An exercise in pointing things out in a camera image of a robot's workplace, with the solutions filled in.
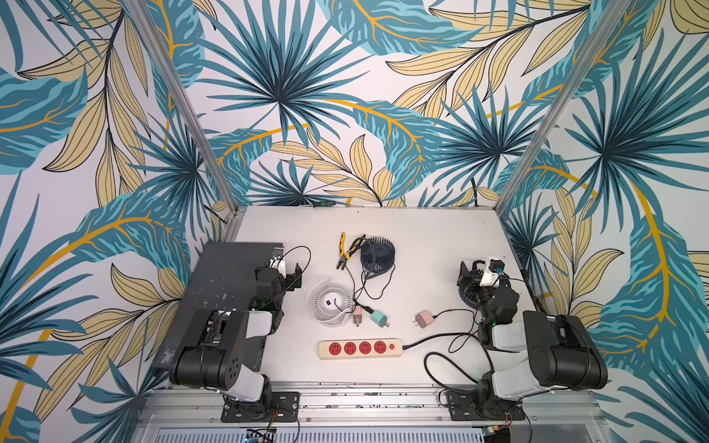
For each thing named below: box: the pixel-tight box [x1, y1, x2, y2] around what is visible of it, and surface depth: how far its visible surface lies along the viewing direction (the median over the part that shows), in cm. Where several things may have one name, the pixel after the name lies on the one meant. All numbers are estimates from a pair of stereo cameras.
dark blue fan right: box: [456, 284, 489, 309], surface depth 82 cm
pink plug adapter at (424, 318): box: [414, 310, 434, 329], surface depth 90 cm
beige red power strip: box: [318, 337, 404, 360], surface depth 83 cm
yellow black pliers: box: [336, 231, 367, 271], surface depth 105 cm
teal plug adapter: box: [371, 310, 391, 328], surface depth 89 cm
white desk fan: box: [305, 277, 355, 328], surface depth 87 cm
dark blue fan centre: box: [360, 235, 396, 280], surface depth 102 cm
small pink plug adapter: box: [352, 305, 363, 328], surface depth 89 cm
